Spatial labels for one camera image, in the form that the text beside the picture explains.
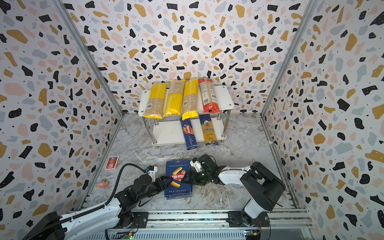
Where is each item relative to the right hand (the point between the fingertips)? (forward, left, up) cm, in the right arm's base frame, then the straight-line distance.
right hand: (186, 183), depth 82 cm
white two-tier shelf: (+35, +15, +3) cm, 38 cm away
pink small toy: (-2, +45, +1) cm, 45 cm away
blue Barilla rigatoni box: (-3, +5, +1) cm, 6 cm away
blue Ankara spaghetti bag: (+30, -13, +4) cm, 33 cm away
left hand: (0, +6, +1) cm, 7 cm away
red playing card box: (+12, +47, -1) cm, 49 cm away
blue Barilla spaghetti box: (+27, 0, +6) cm, 28 cm away
